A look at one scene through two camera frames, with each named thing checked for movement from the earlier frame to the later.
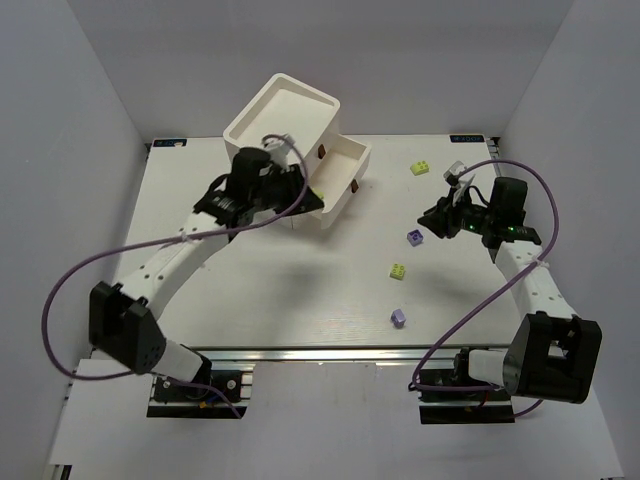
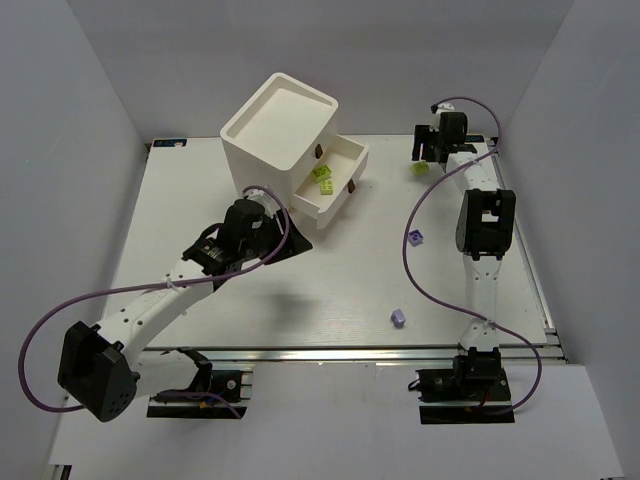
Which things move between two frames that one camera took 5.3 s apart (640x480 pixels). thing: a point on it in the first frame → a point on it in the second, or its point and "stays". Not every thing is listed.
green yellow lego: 397,271 → 326,187
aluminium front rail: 324,355 stays
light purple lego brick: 398,318 stays
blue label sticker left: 168,142 stays
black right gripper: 445,220 → 424,145
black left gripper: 293,187 → 282,240
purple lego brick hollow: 415,237 stays
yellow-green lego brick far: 420,167 stays
